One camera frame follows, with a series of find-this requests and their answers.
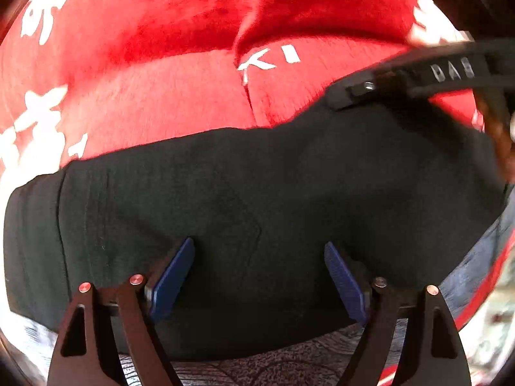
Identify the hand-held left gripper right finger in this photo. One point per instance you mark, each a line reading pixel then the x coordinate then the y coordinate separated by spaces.
pixel 347 283

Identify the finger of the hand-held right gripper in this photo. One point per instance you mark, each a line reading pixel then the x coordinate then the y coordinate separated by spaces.
pixel 364 87

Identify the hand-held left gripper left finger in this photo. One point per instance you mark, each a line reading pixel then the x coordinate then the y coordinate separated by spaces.
pixel 171 279

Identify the red printed blanket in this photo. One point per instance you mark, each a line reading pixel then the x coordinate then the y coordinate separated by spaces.
pixel 153 68

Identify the grey patterned bed sheet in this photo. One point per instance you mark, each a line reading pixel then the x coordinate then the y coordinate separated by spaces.
pixel 289 366

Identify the person's right forearm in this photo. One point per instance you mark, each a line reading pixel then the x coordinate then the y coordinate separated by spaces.
pixel 497 128

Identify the black pants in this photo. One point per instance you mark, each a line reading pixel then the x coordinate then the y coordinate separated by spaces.
pixel 249 217

